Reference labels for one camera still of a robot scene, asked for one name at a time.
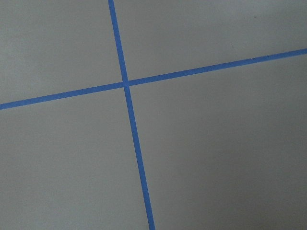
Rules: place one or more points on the long blue tape strip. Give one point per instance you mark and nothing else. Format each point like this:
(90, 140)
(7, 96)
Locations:
(133, 125)

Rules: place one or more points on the crossing blue tape strip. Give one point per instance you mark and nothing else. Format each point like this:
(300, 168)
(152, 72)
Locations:
(161, 77)

